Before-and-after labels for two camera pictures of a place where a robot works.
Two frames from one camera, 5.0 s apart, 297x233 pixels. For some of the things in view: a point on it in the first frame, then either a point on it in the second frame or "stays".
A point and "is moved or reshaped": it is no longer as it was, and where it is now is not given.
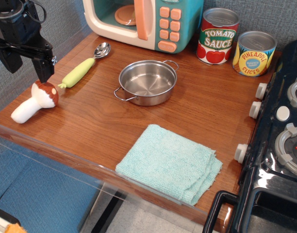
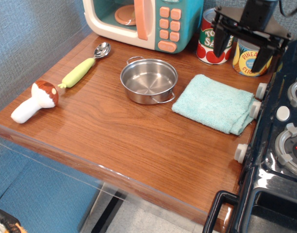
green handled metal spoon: x=101 y=50 stays
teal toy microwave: x=169 y=26 stays
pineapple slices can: x=254 y=53 stays
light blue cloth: x=172 y=163 → x=223 y=108
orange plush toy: x=14 y=228 stays
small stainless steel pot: x=147 y=83 is moved or reshaped
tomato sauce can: x=218 y=30 stays
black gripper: x=23 y=36 → x=273 y=33
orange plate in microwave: x=125 y=15 stays
